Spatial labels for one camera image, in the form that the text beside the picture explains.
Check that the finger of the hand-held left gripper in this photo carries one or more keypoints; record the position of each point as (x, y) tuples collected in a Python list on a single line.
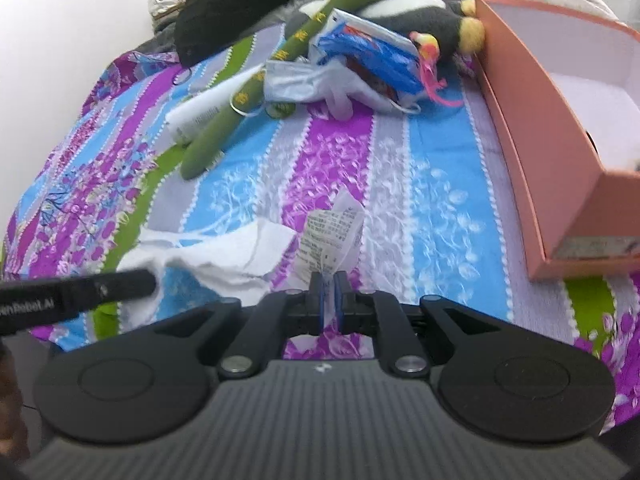
[(127, 286)]

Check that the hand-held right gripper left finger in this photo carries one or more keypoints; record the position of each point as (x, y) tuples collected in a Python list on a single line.
[(322, 306)]

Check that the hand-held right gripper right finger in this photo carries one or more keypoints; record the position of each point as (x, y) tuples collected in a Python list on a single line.
[(340, 306)]

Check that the white paper receipt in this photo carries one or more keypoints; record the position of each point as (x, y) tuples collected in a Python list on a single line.
[(325, 240)]

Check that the white cloth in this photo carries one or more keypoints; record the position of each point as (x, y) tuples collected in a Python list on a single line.
[(220, 260)]

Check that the orange cardboard box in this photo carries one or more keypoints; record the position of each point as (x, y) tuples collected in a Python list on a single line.
[(540, 160)]

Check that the person's left hand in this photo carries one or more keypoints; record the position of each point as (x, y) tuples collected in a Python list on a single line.
[(10, 390)]

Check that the striped floral bedsheet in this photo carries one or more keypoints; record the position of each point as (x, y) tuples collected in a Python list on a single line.
[(425, 185)]

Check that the white tube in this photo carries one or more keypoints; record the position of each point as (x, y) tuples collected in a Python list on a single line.
[(200, 115)]

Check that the long green plush toy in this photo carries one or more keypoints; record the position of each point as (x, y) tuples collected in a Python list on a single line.
[(230, 120)]

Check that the grey face mask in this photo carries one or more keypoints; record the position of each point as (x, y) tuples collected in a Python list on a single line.
[(345, 92)]

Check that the light blue face mask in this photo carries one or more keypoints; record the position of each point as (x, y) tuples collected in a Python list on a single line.
[(290, 82)]

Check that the dark grey blanket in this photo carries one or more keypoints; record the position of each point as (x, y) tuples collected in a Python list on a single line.
[(160, 42)]

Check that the blue snack packet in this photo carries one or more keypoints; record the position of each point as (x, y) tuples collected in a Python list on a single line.
[(370, 52)]

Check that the small orange pink toy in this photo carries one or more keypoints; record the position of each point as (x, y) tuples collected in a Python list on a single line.
[(427, 47)]

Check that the white crumpled fabric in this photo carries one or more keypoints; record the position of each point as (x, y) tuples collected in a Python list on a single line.
[(167, 2)]

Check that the grey white penguin plush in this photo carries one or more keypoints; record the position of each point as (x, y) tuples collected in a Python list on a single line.
[(440, 22)]

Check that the black clothing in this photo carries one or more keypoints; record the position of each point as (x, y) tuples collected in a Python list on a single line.
[(240, 5)]

